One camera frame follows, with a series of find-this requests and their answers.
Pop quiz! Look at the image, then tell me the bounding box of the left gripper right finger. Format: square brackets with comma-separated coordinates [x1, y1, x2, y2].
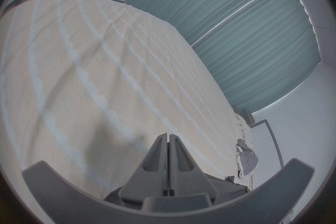
[169, 134, 219, 200]

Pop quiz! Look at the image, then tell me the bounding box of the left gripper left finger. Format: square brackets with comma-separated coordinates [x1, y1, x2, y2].
[118, 133, 169, 201]

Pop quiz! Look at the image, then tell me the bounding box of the black T-shirt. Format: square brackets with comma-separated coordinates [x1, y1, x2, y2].
[104, 173, 249, 204]

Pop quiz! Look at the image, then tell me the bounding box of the pile of clothes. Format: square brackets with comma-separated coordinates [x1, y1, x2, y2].
[235, 139, 259, 179]

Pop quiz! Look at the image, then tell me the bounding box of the bed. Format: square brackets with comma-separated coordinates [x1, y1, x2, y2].
[0, 0, 284, 208]

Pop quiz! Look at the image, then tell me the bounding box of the white printed pillow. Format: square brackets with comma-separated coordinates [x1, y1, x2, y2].
[235, 113, 254, 145]

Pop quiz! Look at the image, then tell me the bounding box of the grey bedside table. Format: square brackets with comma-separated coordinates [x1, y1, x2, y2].
[232, 105, 256, 126]

